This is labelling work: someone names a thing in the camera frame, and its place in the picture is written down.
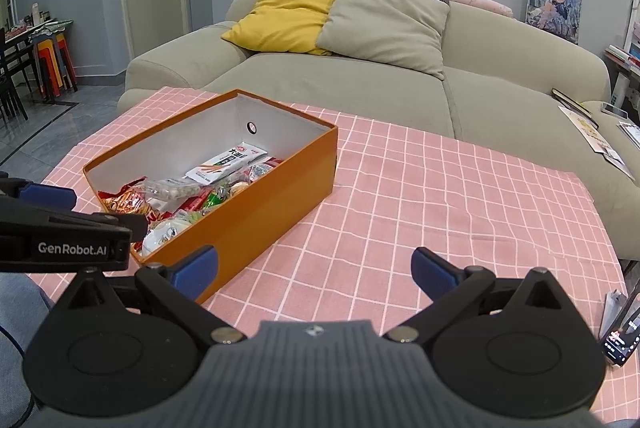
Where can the red stick snack bag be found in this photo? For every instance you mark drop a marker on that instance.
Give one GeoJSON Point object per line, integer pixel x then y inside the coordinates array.
{"type": "Point", "coordinates": [125, 200]}

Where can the pink blanket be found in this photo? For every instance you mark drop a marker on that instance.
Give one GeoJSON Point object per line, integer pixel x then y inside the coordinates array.
{"type": "Point", "coordinates": [480, 1]}

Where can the beige sofa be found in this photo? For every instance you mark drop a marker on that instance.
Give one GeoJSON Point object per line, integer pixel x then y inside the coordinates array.
{"type": "Point", "coordinates": [375, 93]}

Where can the beige pillow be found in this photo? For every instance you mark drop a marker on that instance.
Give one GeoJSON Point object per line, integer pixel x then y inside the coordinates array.
{"type": "Point", "coordinates": [385, 23]}

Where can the bookshelf with books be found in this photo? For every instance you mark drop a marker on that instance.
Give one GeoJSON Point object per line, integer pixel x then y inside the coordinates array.
{"type": "Point", "coordinates": [627, 53]}

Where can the green sausage snack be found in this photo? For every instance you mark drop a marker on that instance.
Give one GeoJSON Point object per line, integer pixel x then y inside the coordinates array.
{"type": "Point", "coordinates": [215, 199]}

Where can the white yellow magazine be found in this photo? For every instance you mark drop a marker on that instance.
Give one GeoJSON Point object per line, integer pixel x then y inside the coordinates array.
{"type": "Point", "coordinates": [590, 133]}

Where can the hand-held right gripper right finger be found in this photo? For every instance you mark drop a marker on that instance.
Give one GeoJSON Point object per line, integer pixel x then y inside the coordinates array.
{"type": "Point", "coordinates": [434, 270]}

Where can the stack of coloured stools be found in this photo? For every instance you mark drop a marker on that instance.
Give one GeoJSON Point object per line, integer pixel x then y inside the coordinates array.
{"type": "Point", "coordinates": [50, 63]}

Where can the pink checked tablecloth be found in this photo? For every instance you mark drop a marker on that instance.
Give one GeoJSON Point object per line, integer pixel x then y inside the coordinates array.
{"type": "Point", "coordinates": [450, 208]}

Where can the green scalloped cloth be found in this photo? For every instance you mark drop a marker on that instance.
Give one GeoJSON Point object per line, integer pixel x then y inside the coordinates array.
{"type": "Point", "coordinates": [50, 28]}

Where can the thin booklet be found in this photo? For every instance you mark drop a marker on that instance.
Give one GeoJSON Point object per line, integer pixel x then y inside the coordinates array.
{"type": "Point", "coordinates": [630, 131]}

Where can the anime print pillow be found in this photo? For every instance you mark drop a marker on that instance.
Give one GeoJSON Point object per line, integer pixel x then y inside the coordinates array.
{"type": "Point", "coordinates": [555, 1]}

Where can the dark dining table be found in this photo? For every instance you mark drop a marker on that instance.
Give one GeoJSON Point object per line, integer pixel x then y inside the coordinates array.
{"type": "Point", "coordinates": [15, 39]}

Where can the white phone stand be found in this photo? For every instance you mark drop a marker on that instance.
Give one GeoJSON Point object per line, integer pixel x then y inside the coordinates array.
{"type": "Point", "coordinates": [611, 308]}

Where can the person's leg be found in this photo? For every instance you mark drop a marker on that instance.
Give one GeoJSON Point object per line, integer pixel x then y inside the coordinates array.
{"type": "Point", "coordinates": [25, 298]}

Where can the red wafer bar packet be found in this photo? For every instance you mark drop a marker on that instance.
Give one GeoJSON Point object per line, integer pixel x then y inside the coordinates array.
{"type": "Point", "coordinates": [192, 208]}

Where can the white spicy strip packet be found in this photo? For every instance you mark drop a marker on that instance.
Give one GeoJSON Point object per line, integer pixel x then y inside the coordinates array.
{"type": "Point", "coordinates": [225, 163]}

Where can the white green-label packet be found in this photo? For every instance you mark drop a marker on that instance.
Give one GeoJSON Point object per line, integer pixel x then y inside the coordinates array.
{"type": "Point", "coordinates": [165, 235]}

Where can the black smartphone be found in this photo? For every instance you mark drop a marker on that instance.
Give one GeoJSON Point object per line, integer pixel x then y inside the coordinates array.
{"type": "Point", "coordinates": [625, 338]}

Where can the clear round cake packet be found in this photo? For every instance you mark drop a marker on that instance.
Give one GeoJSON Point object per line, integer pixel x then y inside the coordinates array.
{"type": "Point", "coordinates": [262, 171]}

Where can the yellow pillow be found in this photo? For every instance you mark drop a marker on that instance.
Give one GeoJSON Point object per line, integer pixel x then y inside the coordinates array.
{"type": "Point", "coordinates": [280, 13]}

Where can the black dining chair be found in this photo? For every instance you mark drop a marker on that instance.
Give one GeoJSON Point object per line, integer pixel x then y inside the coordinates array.
{"type": "Point", "coordinates": [12, 83]}

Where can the clear packet of white balls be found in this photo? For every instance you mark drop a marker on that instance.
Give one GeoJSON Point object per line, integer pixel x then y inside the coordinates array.
{"type": "Point", "coordinates": [175, 189]}

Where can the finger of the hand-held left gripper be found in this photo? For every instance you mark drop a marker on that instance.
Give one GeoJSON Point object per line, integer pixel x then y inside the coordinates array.
{"type": "Point", "coordinates": [125, 223]}
{"type": "Point", "coordinates": [50, 197]}

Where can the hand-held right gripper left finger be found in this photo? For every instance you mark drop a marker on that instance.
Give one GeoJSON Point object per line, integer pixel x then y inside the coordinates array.
{"type": "Point", "coordinates": [195, 269]}

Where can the dark book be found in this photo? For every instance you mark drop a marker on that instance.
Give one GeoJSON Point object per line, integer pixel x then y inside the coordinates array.
{"type": "Point", "coordinates": [570, 101]}

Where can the orange cardboard box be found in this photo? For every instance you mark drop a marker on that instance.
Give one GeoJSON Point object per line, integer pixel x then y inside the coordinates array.
{"type": "Point", "coordinates": [280, 208]}

